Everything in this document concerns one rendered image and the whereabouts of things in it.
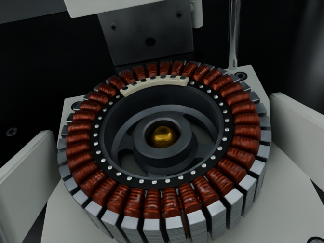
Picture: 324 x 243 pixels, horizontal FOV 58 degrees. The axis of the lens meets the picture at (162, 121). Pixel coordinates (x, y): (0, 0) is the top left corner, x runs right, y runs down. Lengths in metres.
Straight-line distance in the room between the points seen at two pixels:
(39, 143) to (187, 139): 0.08
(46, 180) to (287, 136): 0.13
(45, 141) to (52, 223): 0.05
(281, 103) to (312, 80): 0.09
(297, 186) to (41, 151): 0.14
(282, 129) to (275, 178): 0.03
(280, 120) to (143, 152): 0.08
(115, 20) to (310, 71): 0.16
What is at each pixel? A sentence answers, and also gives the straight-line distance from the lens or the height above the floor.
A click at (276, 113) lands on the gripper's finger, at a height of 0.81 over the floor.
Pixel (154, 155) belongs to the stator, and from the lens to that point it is 0.15.
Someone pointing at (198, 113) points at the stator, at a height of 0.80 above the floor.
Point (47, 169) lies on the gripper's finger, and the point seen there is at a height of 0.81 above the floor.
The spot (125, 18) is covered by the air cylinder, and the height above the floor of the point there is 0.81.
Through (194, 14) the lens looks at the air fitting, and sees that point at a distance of 0.27.
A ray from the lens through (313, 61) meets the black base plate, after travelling 0.27.
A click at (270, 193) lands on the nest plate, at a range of 0.17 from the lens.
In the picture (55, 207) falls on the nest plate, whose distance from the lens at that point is 0.19.
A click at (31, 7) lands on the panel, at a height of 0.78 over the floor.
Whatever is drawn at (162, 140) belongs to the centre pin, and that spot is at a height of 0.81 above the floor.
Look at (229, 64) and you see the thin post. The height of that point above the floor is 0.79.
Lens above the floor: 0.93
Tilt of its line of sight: 48 degrees down
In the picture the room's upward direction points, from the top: 12 degrees counter-clockwise
